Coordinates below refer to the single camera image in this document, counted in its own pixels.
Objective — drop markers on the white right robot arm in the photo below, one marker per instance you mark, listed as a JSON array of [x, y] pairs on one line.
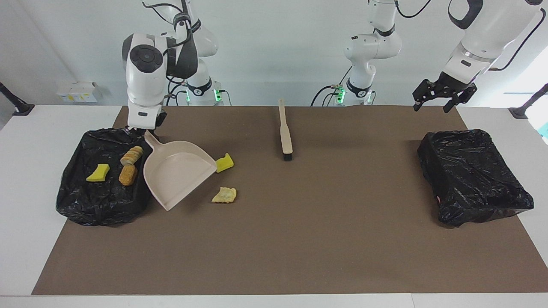
[[145, 85]]

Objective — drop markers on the black camera stand leg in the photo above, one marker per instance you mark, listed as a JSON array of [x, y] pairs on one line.
[[528, 105], [13, 102]]

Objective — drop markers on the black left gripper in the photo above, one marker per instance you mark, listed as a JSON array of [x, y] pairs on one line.
[[449, 83]]

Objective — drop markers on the white boxes with yellow labels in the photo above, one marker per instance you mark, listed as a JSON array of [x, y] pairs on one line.
[[79, 92]]

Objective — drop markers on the yellow sponge piece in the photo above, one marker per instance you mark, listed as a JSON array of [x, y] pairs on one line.
[[98, 173], [226, 163]]

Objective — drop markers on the beige plastic dustpan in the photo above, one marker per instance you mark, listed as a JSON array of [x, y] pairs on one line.
[[175, 171]]

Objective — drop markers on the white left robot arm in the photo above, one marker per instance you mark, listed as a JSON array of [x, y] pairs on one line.
[[483, 34]]

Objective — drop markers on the beige bread chunk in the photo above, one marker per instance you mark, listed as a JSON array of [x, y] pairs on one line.
[[224, 195], [131, 155]]

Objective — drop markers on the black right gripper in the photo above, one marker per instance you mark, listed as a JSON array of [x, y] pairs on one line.
[[162, 119]]

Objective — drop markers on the brown textured cylinder piece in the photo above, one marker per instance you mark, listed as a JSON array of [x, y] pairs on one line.
[[128, 175]]

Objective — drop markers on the black bag lined bin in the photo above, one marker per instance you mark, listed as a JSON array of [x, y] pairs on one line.
[[94, 205], [479, 179]]

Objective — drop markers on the beige hand brush black bristles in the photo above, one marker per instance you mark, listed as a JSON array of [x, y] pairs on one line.
[[285, 137]]

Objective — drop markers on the brown table mat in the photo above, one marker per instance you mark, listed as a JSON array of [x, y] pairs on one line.
[[299, 248]]

